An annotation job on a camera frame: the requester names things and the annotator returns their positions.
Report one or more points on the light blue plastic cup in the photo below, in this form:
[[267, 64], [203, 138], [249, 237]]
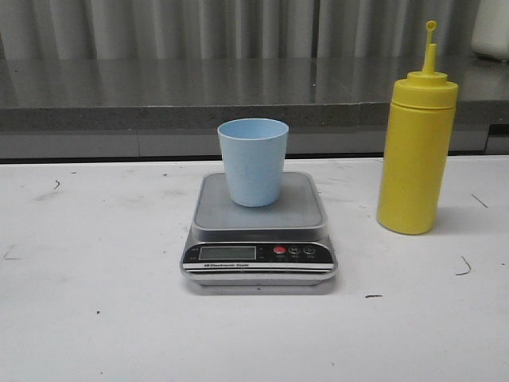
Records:
[[253, 153]]

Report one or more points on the yellow squeeze bottle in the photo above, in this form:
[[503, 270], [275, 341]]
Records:
[[419, 129]]

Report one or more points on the silver electronic kitchen scale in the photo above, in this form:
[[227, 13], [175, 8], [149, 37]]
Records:
[[284, 244]]

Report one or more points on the grey stone counter ledge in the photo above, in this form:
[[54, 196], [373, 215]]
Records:
[[129, 109]]

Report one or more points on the white corrugated curtain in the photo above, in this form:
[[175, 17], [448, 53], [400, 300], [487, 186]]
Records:
[[111, 30]]

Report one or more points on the white object on counter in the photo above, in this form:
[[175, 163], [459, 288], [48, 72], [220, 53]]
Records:
[[490, 32]]

